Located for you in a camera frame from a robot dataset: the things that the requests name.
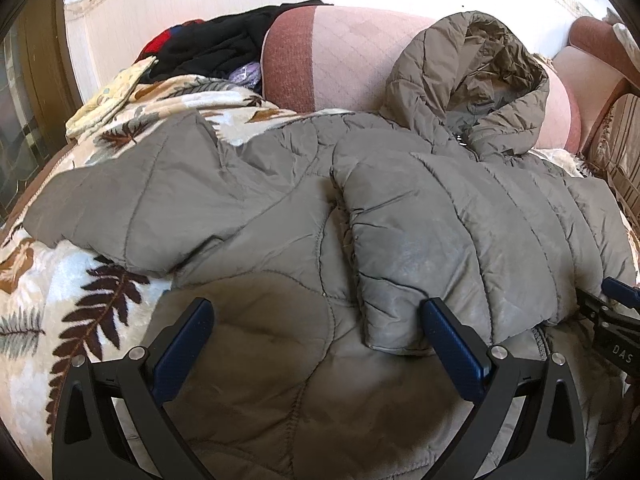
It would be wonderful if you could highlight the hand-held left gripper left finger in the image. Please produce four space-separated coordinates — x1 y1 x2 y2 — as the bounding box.
51 297 216 480

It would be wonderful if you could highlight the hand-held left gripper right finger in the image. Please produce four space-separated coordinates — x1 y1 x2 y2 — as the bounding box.
419 297 588 480

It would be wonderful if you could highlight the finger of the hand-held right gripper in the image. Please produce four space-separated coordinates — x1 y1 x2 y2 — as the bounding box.
601 276 640 311
575 287 640 333

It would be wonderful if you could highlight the grey quilted hooded jacket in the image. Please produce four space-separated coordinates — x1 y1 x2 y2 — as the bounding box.
22 10 638 480

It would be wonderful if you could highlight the black clothes pile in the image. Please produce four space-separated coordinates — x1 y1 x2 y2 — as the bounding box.
140 0 333 96

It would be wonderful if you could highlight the leaf print fleece blanket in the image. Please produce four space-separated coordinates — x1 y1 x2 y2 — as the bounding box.
0 74 640 466

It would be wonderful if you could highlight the striped floral sofa cushion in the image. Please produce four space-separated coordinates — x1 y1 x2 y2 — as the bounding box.
582 92 640 221

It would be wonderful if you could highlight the pink sofa backrest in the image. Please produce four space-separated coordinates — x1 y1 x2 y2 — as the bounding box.
552 15 640 156

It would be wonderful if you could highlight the yellow floral cloth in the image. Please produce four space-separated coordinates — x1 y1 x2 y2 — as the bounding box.
65 55 160 138

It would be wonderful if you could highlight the white crumpled cloth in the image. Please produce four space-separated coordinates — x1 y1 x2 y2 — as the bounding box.
602 7 632 56

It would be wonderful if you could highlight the purple cloth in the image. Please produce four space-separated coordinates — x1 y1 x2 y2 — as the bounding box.
227 60 263 93

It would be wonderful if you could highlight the wooden door with patterned glass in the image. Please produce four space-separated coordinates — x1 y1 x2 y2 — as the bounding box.
0 0 83 221

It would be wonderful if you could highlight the red cloth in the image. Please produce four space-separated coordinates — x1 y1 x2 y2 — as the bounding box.
137 19 206 61

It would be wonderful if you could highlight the pink sofa armrest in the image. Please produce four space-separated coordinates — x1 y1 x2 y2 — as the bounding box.
260 5 583 153

